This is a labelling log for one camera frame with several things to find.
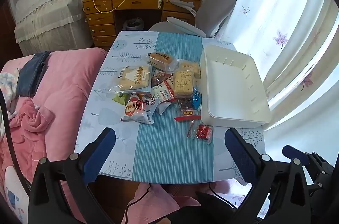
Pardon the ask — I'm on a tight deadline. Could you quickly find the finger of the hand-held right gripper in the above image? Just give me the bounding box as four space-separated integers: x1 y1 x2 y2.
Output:
282 145 335 196

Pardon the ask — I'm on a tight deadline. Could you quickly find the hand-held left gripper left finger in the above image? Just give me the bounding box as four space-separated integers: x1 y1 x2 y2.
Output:
28 127 116 224

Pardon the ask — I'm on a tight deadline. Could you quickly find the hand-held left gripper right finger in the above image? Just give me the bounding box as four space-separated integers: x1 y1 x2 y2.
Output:
225 128 310 224

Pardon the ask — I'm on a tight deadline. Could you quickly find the round red candy packet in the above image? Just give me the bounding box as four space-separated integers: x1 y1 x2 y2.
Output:
195 124 214 144

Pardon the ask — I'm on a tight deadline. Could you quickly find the red white snack packet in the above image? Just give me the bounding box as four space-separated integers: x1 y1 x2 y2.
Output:
121 94 161 125

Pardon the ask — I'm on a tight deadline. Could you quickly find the green pastry packet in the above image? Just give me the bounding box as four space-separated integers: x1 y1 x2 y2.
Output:
113 92 130 106

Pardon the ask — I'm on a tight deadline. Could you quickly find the red strip snack packet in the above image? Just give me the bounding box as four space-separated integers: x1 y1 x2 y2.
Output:
174 110 202 123

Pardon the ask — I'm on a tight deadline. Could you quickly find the white plastic bin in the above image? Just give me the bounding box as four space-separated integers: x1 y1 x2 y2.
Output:
200 44 271 128

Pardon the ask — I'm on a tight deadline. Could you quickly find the dark clear snack packet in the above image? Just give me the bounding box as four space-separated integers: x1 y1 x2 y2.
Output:
177 97 198 111

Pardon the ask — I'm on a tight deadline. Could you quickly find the large toast bread packet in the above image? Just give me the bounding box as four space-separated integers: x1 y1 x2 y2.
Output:
107 65 153 94

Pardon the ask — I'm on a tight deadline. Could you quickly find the white red barcode packet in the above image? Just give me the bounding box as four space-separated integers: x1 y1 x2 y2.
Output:
151 79 177 104

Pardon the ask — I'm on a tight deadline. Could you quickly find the clear rice crisp packet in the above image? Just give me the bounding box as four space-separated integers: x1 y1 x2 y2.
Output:
179 60 201 79
172 69 200 99

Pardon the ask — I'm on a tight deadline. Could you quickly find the brown snowflake snack packet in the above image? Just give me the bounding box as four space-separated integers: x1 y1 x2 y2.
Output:
151 69 174 88

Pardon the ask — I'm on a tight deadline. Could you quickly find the orange cake packet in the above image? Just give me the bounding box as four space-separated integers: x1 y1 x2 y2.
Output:
146 52 177 71

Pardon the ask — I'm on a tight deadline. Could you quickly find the blue candy packet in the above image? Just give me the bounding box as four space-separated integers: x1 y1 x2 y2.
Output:
192 88 202 110

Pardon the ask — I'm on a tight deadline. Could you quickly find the blue white printed tablecloth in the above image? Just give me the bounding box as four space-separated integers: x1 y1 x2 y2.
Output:
74 31 267 185

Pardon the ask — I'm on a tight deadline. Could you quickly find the pink fleece garment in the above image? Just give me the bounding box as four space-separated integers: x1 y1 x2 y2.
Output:
11 97 55 134

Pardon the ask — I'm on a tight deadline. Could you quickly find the pink blanket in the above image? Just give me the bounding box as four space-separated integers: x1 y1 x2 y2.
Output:
0 48 108 224

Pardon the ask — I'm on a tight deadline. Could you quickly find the dark blue cloth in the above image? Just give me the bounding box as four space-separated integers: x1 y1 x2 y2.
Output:
16 51 51 97

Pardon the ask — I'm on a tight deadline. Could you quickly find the white floral cloth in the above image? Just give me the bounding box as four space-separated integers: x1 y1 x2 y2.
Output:
0 69 21 118

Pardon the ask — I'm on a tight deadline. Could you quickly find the trash bin with black bag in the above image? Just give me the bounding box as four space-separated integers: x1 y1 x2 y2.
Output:
122 17 145 32

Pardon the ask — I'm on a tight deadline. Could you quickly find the grey office chair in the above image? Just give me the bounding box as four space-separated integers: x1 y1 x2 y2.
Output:
148 0 247 38

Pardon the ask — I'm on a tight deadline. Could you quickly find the white leaf-print curtain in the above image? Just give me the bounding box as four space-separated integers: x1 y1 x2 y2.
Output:
199 0 339 214

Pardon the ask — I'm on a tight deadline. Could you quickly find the wooden desk with drawers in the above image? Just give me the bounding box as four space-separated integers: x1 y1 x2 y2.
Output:
83 0 202 47

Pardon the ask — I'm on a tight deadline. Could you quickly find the white lace cover cloth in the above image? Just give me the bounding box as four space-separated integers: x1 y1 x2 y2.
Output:
14 0 89 56

